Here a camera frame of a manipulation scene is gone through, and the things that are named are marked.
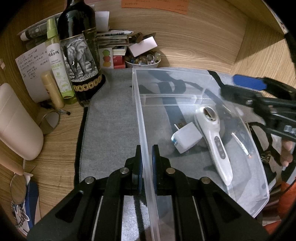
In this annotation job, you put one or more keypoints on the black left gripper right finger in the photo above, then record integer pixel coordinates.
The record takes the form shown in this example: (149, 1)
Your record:
(159, 170)

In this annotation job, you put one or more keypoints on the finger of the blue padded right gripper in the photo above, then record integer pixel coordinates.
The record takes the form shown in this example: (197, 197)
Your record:
(249, 82)

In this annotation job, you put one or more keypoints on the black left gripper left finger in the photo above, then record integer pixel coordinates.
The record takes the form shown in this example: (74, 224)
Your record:
(135, 166)

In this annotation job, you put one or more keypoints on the white power adapter plug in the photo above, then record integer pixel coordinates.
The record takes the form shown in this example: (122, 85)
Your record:
(185, 137)

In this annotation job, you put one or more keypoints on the small white pen stick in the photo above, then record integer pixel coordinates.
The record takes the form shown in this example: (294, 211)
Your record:
(244, 144)

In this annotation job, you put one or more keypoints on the white handheld massager device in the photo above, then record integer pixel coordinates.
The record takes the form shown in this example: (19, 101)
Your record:
(208, 123)

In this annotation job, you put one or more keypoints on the clear plastic storage bin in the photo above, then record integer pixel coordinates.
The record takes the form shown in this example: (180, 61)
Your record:
(196, 209)

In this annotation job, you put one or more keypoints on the person's right hand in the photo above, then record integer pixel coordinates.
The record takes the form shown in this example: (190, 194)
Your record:
(286, 156)

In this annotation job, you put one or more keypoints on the grey rug with black letters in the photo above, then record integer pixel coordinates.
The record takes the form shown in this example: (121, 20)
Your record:
(111, 129)

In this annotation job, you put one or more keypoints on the white bowl of beads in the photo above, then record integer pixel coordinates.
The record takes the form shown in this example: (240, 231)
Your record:
(146, 60)

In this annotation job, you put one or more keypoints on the red small box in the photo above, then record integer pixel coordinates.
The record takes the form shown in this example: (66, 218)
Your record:
(118, 62)

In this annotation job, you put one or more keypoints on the black pen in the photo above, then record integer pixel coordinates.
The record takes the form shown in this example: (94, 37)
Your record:
(52, 107)

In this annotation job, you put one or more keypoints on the white card box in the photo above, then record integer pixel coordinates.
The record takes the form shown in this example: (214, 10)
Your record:
(142, 47)

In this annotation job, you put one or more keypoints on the fruit picture card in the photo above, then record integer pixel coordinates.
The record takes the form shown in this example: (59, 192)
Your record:
(106, 58)

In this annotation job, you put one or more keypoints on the cream plastic case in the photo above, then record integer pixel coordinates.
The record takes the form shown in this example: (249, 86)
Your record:
(18, 130)

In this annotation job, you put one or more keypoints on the blue white booklet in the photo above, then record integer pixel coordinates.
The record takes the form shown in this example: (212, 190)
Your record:
(28, 213)

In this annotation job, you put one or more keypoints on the beige lip balm tube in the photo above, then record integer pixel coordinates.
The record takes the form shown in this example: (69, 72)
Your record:
(52, 89)

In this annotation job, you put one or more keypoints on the green spray bottle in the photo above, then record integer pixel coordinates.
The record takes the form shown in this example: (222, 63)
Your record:
(56, 60)

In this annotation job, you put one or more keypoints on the stack of papers and cards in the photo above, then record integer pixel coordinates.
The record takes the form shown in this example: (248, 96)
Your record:
(117, 40)

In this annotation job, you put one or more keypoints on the white handwritten paper note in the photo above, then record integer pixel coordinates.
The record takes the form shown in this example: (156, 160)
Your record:
(31, 65)

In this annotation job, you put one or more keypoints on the dark wine bottle elephant label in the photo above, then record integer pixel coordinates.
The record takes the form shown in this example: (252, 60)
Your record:
(76, 28)

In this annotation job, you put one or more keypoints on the white marker tube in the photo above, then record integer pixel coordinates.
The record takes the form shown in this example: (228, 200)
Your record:
(45, 27)

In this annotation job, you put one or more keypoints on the round wire eyeglasses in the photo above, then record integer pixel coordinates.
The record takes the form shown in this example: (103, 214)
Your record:
(18, 186)

